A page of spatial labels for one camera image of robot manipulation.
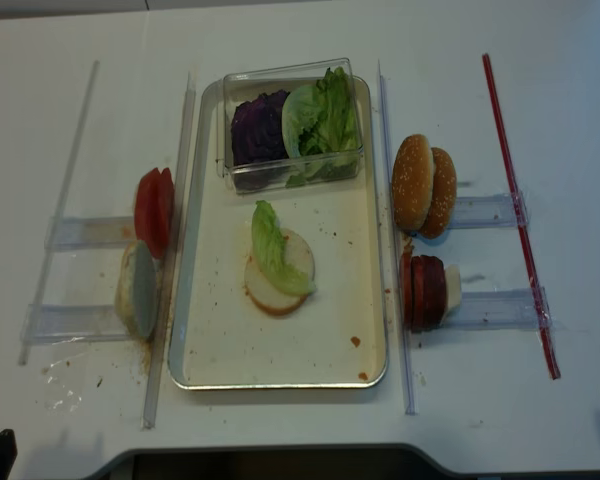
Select red tomato slices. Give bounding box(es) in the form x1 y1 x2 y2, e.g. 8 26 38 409
134 168 175 260

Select lettuce leaf on bread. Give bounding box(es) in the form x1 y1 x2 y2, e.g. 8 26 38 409
251 200 315 296

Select white bread slice on tray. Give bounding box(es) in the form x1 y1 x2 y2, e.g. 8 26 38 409
244 228 315 316

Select green lettuce in box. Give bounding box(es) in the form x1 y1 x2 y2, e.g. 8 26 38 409
281 66 361 188

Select brown meat patties stack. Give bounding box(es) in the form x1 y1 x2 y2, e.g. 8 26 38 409
400 251 447 333

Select clear tomato channel holder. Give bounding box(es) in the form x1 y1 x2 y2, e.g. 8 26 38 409
45 217 136 251

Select clear bread channel holder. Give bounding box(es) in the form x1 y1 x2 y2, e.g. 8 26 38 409
21 304 130 345

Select cream metal tray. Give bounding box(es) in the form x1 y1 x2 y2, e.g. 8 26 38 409
167 83 387 390

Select purple cabbage leaves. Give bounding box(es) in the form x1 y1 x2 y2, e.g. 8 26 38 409
231 90 289 166

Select clear plastic vegetable box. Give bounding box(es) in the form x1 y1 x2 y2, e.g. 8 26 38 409
218 58 363 194

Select front sesame bun top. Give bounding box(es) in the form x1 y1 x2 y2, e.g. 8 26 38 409
391 134 435 231

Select sesame bun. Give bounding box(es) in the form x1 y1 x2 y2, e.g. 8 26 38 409
391 134 435 231
419 147 457 239

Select rear sesame bun top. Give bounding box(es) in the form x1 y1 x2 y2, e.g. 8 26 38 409
419 147 457 239

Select white patty pusher block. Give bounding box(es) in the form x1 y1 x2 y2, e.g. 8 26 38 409
442 265 462 322

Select clear patty channel holder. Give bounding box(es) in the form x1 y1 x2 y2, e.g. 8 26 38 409
441 288 553 330

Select clear bun channel holder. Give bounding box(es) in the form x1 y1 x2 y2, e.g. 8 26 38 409
448 193 528 229

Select clear rail left of tray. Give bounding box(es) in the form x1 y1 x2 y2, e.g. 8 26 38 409
142 72 196 430

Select clear rail of tray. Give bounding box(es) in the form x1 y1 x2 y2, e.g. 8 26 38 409
377 62 418 416
142 72 196 430

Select clear rail right of tray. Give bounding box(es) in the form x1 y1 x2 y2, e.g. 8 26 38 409
377 62 418 416

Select clear rail far left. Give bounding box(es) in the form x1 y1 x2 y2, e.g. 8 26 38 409
17 60 100 366

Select red plastic rail strip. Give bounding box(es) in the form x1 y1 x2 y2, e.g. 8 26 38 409
482 53 561 380

